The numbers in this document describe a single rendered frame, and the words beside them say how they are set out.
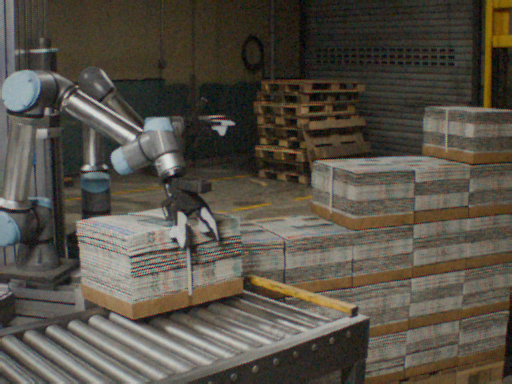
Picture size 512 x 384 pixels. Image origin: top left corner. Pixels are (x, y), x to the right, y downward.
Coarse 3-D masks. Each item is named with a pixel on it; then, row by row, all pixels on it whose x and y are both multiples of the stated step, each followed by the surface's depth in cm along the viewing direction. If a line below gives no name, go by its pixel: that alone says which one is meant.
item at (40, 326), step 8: (80, 312) 189; (88, 312) 189; (96, 312) 189; (104, 312) 190; (40, 320) 181; (48, 320) 182; (56, 320) 182; (64, 320) 182; (72, 320) 183; (80, 320) 185; (88, 320) 186; (8, 328) 175; (16, 328) 175; (24, 328) 175; (32, 328) 175; (40, 328) 177; (64, 328) 181; (0, 336) 169; (16, 336) 172
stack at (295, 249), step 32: (256, 224) 290; (288, 224) 288; (320, 224) 287; (416, 224) 286; (448, 224) 292; (256, 256) 260; (288, 256) 266; (320, 256) 271; (352, 256) 278; (384, 256) 282; (416, 256) 287; (448, 256) 294; (256, 288) 262; (352, 288) 279; (384, 288) 284; (416, 288) 291; (448, 288) 298; (384, 320) 287; (384, 352) 289; (416, 352) 296; (448, 352) 304
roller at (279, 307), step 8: (240, 296) 209; (248, 296) 207; (256, 296) 206; (256, 304) 203; (264, 304) 201; (272, 304) 199; (280, 304) 198; (280, 312) 196; (288, 312) 194; (296, 312) 192; (304, 312) 191; (304, 320) 189; (312, 320) 187; (320, 320) 186; (328, 320) 185
